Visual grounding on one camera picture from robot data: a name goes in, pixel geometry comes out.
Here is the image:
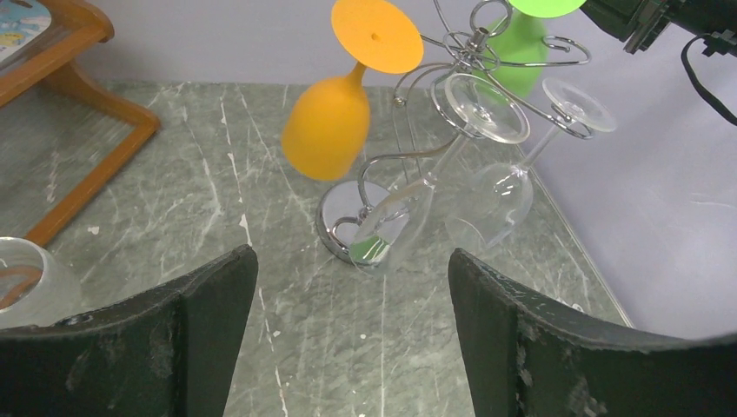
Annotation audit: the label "blue toothbrush package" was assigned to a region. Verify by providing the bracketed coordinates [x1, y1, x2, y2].
[1, 0, 52, 64]

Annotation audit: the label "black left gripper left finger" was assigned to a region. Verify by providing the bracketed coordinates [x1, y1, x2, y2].
[1, 244, 259, 416]

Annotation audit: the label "orange plastic wine glass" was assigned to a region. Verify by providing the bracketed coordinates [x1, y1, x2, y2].
[281, 1, 424, 181]

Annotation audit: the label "green plastic wine glass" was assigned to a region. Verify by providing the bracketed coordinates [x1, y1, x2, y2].
[472, 0, 591, 97]

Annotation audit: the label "small clear glass cup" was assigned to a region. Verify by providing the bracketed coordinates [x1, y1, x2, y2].
[1, 237, 83, 329]

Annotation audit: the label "chrome wine glass rack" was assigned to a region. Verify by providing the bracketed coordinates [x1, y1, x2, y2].
[326, 1, 594, 263]

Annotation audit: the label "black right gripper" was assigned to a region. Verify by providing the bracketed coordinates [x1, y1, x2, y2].
[581, 0, 736, 56]

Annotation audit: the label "wooden shelf rack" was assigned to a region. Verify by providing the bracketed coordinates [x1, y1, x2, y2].
[1, 1, 161, 246]

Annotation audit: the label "clear wine glass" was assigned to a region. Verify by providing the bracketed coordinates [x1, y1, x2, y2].
[349, 73, 530, 275]
[445, 77, 617, 252]

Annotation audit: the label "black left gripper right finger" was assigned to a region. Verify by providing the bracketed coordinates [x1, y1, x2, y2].
[448, 249, 736, 416]

